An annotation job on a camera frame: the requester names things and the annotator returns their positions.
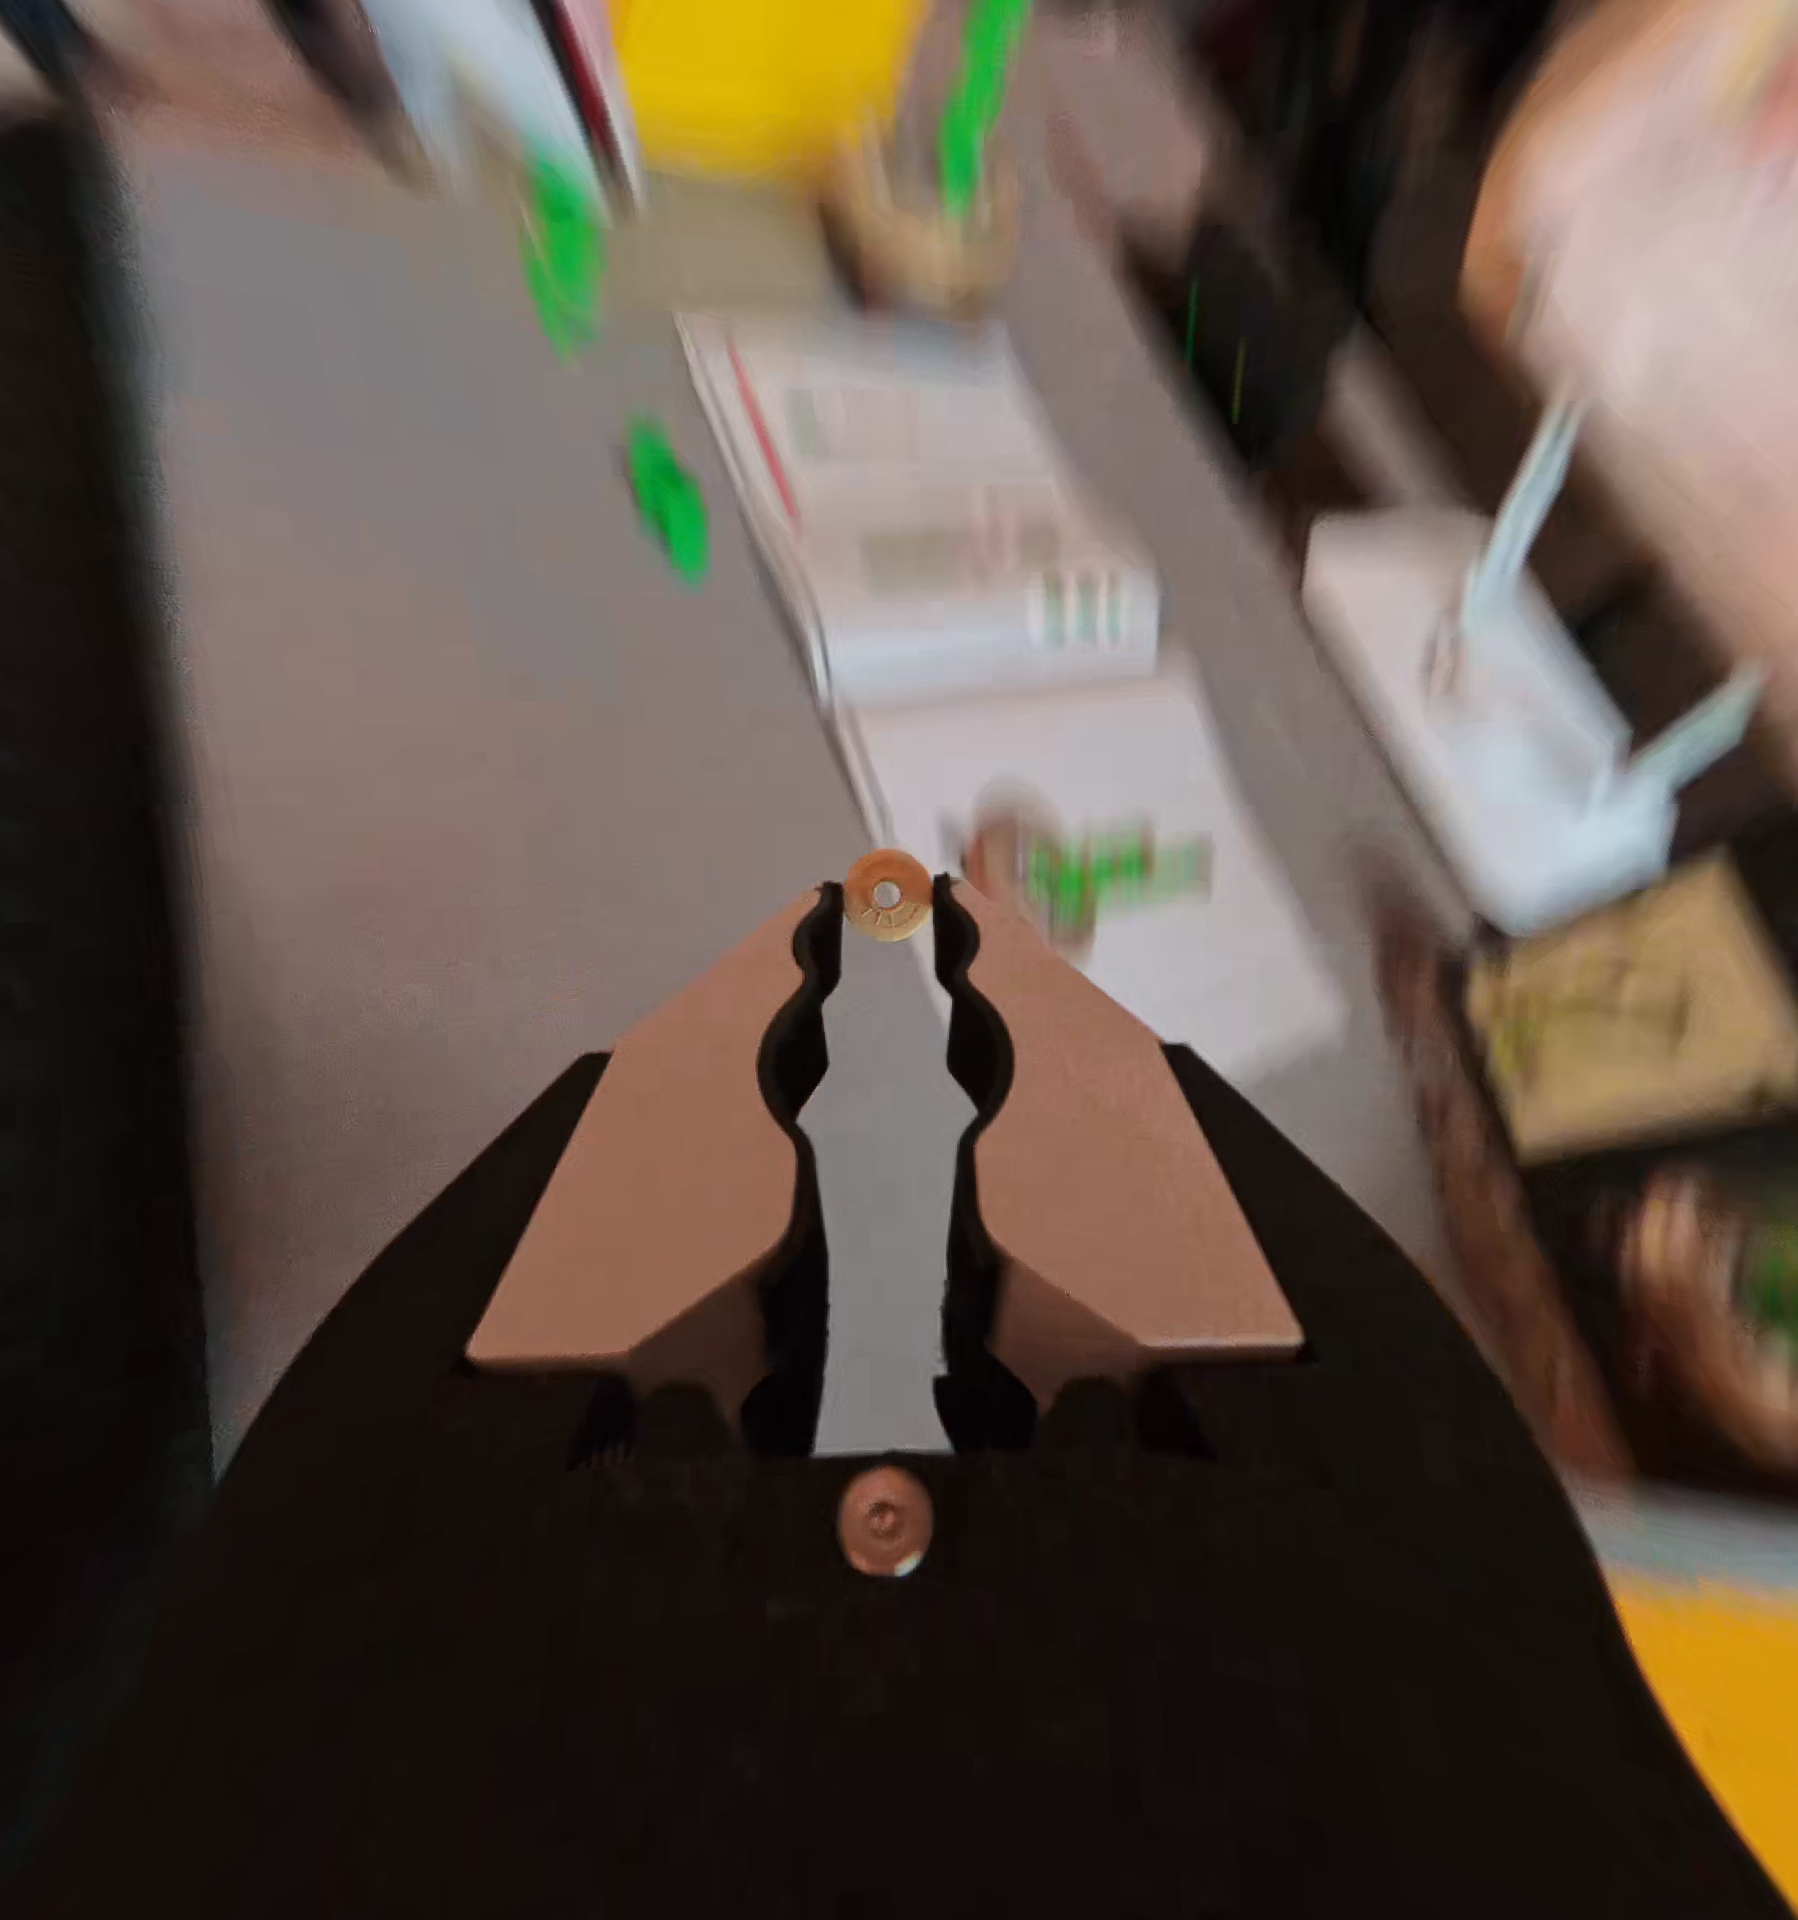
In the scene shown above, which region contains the person's dark shirt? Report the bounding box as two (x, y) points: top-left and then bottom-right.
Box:
(0, 113), (217, 1503)

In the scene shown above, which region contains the yellow box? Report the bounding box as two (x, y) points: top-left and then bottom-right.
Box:
(607, 0), (937, 190)
(1597, 1566), (1798, 1920)

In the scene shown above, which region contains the white document stand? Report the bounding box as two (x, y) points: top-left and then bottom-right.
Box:
(1301, 0), (1798, 939)

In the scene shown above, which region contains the black electronic device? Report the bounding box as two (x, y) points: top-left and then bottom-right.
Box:
(1125, 210), (1365, 482)

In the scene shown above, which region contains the grey desk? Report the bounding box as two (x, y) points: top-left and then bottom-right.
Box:
(96, 0), (1607, 1503)

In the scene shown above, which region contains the tan round ring piece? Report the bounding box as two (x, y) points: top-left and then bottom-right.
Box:
(843, 850), (933, 947)

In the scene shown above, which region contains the green cylinder brick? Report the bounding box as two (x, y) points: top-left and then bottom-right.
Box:
(515, 142), (608, 369)
(621, 411), (714, 590)

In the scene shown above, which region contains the black bamboo kit box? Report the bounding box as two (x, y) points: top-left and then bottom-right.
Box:
(1363, 840), (1798, 1503)

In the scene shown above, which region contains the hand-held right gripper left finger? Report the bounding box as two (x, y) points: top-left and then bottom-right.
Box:
(468, 880), (846, 1457)

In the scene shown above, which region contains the tan brick pot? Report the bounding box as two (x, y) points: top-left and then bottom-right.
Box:
(823, 135), (1024, 312)

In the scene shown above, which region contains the open instruction booklet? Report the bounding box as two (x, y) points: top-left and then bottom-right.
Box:
(681, 308), (1350, 1082)

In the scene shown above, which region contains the green brick bamboo stalk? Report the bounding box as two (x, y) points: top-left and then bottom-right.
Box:
(934, 0), (1034, 219)

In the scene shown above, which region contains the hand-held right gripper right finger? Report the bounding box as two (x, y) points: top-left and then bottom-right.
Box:
(929, 876), (1307, 1454)

